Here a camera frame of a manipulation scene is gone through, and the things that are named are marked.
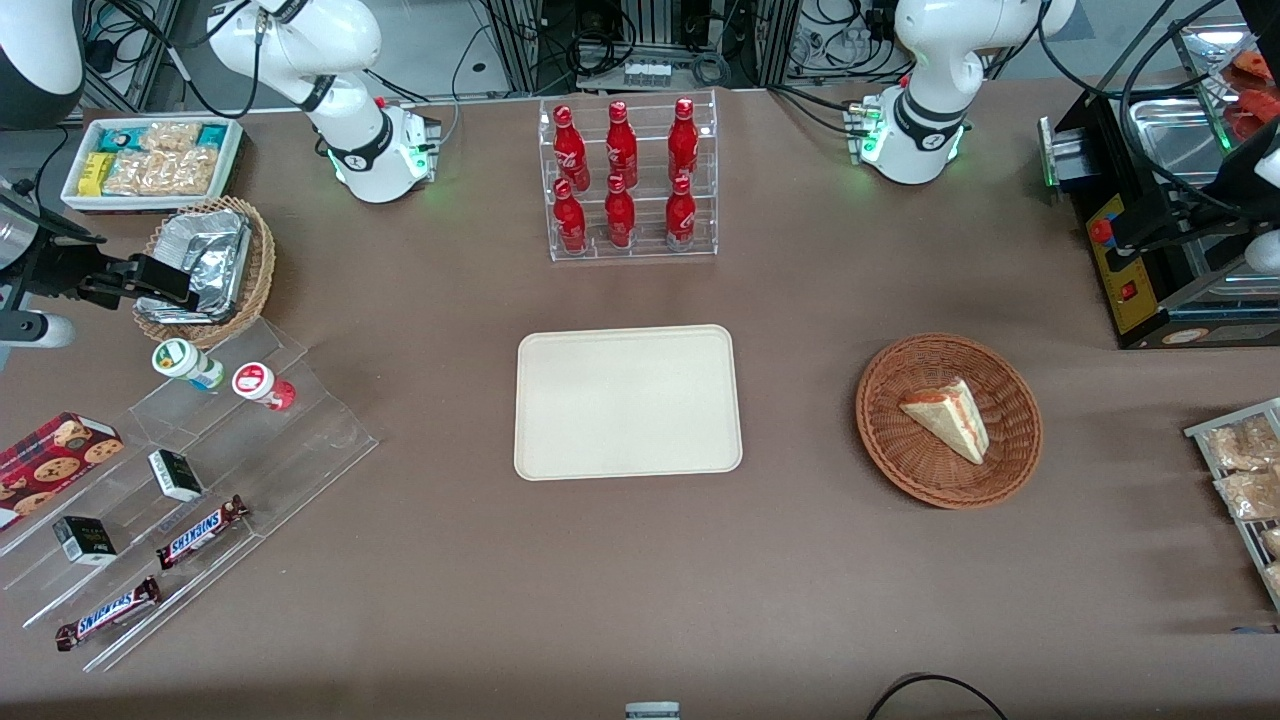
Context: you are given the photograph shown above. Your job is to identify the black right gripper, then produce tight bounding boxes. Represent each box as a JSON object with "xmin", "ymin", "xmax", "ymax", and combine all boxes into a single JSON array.
[{"xmin": 15, "ymin": 236, "xmax": 201, "ymax": 311}]

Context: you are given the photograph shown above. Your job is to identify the steel food tray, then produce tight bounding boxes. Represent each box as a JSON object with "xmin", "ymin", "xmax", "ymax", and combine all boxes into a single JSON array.
[{"xmin": 1128, "ymin": 95, "xmax": 1233, "ymax": 189}]

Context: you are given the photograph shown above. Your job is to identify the beige plastic tray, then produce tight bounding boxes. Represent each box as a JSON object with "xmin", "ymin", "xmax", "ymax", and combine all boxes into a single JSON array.
[{"xmin": 514, "ymin": 324, "xmax": 744, "ymax": 482}]

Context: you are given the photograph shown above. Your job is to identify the stacked foil containers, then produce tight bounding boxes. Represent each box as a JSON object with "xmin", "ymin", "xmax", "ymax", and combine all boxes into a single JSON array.
[{"xmin": 137, "ymin": 210, "xmax": 252, "ymax": 324}]

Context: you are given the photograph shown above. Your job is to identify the black sealing machine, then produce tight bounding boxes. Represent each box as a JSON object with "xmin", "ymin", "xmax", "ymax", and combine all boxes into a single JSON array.
[{"xmin": 1038, "ymin": 75, "xmax": 1280, "ymax": 351}]

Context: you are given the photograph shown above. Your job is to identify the tan wicker basket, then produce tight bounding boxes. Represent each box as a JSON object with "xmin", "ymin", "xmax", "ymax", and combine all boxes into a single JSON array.
[{"xmin": 133, "ymin": 195, "xmax": 277, "ymax": 349}]

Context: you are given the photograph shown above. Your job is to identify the clear rice cracker bag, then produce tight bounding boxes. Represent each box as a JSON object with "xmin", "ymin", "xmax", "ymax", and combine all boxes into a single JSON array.
[
  {"xmin": 140, "ymin": 122, "xmax": 202, "ymax": 154},
  {"xmin": 150, "ymin": 148, "xmax": 220, "ymax": 197},
  {"xmin": 103, "ymin": 150, "xmax": 161, "ymax": 197}
]

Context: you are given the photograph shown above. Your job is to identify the white snack bin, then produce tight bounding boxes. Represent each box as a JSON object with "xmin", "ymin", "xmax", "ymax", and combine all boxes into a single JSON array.
[{"xmin": 61, "ymin": 116, "xmax": 245, "ymax": 214}]

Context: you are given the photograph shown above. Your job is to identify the red-label yogurt cup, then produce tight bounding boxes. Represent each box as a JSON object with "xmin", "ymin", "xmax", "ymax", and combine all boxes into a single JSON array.
[{"xmin": 232, "ymin": 362, "xmax": 298, "ymax": 413}]

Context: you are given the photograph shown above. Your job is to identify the red packaged food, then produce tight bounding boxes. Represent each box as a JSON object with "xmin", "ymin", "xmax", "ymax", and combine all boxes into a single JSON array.
[{"xmin": 1225, "ymin": 50, "xmax": 1280, "ymax": 143}]

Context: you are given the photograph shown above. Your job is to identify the small black box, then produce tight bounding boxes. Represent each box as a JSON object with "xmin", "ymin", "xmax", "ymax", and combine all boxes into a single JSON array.
[
  {"xmin": 52, "ymin": 516, "xmax": 118, "ymax": 567},
  {"xmin": 148, "ymin": 449, "xmax": 205, "ymax": 503}
]

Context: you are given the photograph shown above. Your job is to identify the clear acrylic stepped display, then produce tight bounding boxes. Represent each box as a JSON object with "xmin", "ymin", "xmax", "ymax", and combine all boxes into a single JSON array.
[{"xmin": 0, "ymin": 318, "xmax": 380, "ymax": 674}]

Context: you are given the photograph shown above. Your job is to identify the red cookie box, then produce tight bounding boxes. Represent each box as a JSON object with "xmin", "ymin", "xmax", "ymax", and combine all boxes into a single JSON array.
[{"xmin": 0, "ymin": 412, "xmax": 126, "ymax": 532}]

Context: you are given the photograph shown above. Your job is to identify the snickers bar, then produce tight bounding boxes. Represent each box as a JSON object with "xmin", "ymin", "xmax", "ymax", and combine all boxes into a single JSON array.
[
  {"xmin": 55, "ymin": 577, "xmax": 163, "ymax": 653},
  {"xmin": 156, "ymin": 495, "xmax": 250, "ymax": 571}
]

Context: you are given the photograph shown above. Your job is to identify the wrapped sandwich wedge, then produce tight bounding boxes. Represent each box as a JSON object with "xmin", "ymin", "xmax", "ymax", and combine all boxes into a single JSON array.
[{"xmin": 899, "ymin": 377, "xmax": 991, "ymax": 465}]

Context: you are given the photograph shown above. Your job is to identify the brown wicker basket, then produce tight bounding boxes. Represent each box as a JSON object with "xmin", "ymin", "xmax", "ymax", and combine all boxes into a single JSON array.
[{"xmin": 855, "ymin": 333, "xmax": 1044, "ymax": 510}]

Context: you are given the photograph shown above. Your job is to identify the red cola bottle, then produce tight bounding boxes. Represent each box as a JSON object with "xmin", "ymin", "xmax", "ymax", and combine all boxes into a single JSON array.
[
  {"xmin": 605, "ymin": 100, "xmax": 639, "ymax": 189},
  {"xmin": 668, "ymin": 97, "xmax": 700, "ymax": 185},
  {"xmin": 665, "ymin": 173, "xmax": 697, "ymax": 251},
  {"xmin": 604, "ymin": 174, "xmax": 636, "ymax": 249},
  {"xmin": 553, "ymin": 104, "xmax": 591, "ymax": 193},
  {"xmin": 553, "ymin": 178, "xmax": 588, "ymax": 254}
]

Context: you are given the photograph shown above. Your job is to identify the clear acrylic bottle rack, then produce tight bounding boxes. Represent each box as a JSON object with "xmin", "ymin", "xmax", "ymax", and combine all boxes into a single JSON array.
[{"xmin": 538, "ymin": 88, "xmax": 719, "ymax": 263}]

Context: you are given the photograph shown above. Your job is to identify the black hanging cable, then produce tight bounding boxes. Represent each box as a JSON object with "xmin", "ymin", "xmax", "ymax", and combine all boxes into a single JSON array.
[{"xmin": 1118, "ymin": 0, "xmax": 1251, "ymax": 216}]

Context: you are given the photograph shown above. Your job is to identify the black thin side cable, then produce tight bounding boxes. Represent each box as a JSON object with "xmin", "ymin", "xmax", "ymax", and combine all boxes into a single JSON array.
[{"xmin": 34, "ymin": 125, "xmax": 71, "ymax": 186}]

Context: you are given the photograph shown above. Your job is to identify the grey wire rack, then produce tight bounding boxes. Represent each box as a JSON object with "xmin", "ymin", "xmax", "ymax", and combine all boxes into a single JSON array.
[{"xmin": 1185, "ymin": 398, "xmax": 1280, "ymax": 613}]

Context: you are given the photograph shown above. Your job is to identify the aluminium frame rail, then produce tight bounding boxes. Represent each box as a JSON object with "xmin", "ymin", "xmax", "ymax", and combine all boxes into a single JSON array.
[{"xmin": 80, "ymin": 0, "xmax": 183, "ymax": 113}]

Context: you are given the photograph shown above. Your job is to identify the black floor cable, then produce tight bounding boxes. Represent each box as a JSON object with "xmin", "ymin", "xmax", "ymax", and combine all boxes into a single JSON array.
[{"xmin": 865, "ymin": 674, "xmax": 1011, "ymax": 720}]

